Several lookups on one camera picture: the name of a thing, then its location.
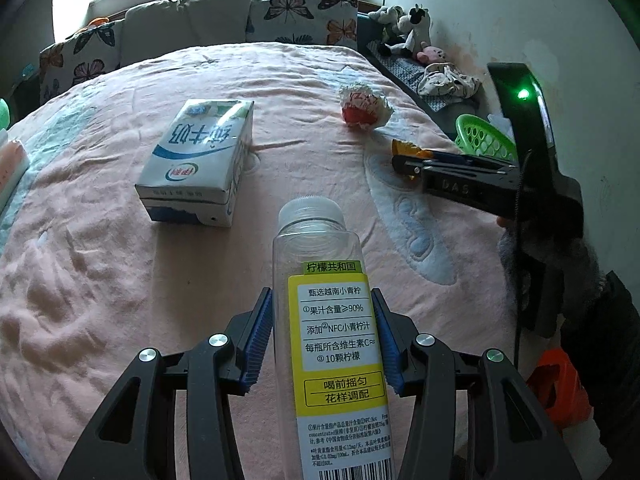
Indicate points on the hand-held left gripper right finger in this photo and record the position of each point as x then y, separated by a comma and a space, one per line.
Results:
390, 345

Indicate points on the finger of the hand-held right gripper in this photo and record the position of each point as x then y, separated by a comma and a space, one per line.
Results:
465, 157
410, 167

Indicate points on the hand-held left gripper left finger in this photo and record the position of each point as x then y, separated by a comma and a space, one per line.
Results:
257, 340

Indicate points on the yellow black wrapper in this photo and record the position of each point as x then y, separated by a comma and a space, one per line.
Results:
407, 147

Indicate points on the green plastic basket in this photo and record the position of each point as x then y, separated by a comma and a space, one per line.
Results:
482, 140

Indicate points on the clear bottle with yellow label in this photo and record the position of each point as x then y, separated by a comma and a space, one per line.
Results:
340, 335

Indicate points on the crumpled white red wrapper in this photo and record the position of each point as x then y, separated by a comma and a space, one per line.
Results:
362, 105

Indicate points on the crumpled printed cloth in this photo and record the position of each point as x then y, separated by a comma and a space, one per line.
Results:
447, 80

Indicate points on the bench with patterned cover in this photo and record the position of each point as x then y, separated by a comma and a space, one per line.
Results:
400, 67

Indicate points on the pink plush toy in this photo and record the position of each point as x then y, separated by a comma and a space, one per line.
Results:
429, 54

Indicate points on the pink blanket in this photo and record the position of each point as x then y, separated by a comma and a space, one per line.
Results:
125, 310

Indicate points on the black white cow plush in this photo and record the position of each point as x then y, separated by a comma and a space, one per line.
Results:
412, 30

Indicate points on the grey plush toy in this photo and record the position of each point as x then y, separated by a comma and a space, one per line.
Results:
387, 20

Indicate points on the orange plastic stool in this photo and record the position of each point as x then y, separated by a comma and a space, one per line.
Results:
562, 385

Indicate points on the large butterfly print pillow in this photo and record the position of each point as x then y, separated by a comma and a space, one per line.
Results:
310, 15

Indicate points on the white blue milk carton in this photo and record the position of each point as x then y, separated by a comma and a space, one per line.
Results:
195, 160

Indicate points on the white pillow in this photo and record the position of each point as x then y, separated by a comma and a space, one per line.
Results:
185, 25

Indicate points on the white pink packet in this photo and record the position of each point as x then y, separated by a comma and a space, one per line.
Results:
11, 170

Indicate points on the small butterfly print pillow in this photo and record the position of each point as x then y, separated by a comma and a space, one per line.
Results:
80, 60

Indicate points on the mint green object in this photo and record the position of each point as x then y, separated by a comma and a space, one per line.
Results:
4, 115

